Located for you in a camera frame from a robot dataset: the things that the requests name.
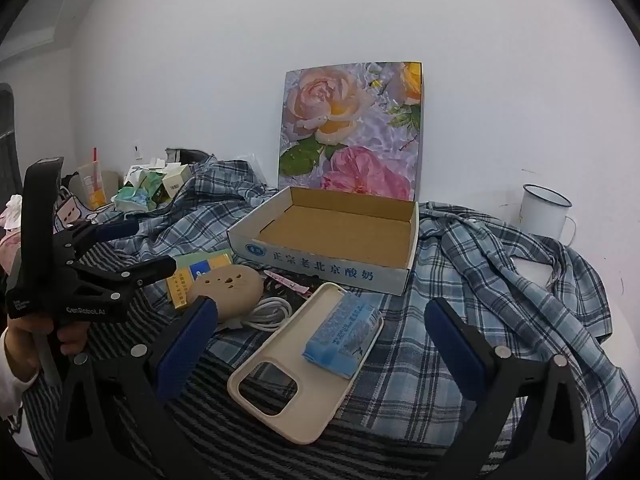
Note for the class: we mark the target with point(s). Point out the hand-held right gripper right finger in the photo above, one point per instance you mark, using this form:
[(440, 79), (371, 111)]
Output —
[(457, 355)]

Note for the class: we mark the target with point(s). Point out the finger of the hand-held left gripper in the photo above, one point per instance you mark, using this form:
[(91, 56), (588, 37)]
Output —
[(117, 230), (150, 270)]

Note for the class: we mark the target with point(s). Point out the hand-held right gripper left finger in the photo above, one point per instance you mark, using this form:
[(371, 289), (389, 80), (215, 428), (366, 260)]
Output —
[(187, 350)]

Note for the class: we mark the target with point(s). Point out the yellow cigarette pack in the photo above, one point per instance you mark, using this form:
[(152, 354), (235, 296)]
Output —
[(180, 285)]

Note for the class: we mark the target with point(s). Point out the light green booklet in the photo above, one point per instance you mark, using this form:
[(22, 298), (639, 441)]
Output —
[(192, 259)]

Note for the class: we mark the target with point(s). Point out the tan round hand warmer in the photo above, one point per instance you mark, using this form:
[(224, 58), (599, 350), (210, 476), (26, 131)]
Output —
[(230, 285)]

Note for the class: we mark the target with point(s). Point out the blue tissue packet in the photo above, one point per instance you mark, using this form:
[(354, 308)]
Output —
[(340, 337)]

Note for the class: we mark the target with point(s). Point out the pink patterned hair clip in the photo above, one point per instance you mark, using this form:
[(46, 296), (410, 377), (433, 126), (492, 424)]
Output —
[(287, 281)]

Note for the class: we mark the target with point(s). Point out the beige phone case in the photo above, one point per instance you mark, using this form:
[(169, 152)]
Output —
[(320, 310)]

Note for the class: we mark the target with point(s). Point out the cardboard box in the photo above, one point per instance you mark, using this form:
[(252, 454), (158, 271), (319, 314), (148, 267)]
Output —
[(340, 230)]

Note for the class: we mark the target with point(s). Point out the person's left forearm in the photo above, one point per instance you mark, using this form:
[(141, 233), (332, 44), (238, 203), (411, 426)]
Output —
[(10, 400)]

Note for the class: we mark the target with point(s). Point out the person's left hand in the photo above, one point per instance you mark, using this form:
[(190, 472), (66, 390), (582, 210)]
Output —
[(25, 340)]

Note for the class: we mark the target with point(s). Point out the pink cloth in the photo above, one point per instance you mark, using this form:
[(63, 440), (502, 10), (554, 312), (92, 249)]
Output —
[(7, 250)]

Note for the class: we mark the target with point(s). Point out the green tissue packet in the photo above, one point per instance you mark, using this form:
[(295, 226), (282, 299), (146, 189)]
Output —
[(132, 199)]

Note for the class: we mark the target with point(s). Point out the cartoon printed bag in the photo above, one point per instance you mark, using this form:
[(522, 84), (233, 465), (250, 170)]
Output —
[(67, 210)]

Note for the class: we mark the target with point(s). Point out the plastic cup with red straw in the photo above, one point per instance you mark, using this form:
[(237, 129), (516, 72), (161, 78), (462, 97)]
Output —
[(92, 185)]

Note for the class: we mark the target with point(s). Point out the small green box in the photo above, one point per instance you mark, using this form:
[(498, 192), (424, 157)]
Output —
[(151, 184)]

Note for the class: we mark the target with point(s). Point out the crumpled white paper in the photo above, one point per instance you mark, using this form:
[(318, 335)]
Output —
[(145, 166)]

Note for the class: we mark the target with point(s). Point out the small beige box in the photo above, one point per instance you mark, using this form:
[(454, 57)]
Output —
[(176, 180)]

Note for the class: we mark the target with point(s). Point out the blue plaid shirt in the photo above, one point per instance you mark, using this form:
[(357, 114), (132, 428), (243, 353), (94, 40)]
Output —
[(450, 270)]

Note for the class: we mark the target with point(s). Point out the dark grey bag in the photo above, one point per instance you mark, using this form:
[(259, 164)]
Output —
[(190, 155)]

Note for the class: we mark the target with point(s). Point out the dark striped blanket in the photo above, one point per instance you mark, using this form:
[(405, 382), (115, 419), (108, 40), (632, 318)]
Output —
[(250, 435)]

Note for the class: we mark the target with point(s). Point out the clear plastic bag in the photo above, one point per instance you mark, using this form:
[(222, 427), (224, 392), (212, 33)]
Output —
[(250, 162)]

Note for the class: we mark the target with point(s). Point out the white enamel mug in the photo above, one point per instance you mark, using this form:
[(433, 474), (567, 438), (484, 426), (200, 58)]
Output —
[(542, 215)]

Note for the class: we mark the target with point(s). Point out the floral printed board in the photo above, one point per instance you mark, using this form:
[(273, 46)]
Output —
[(345, 125)]

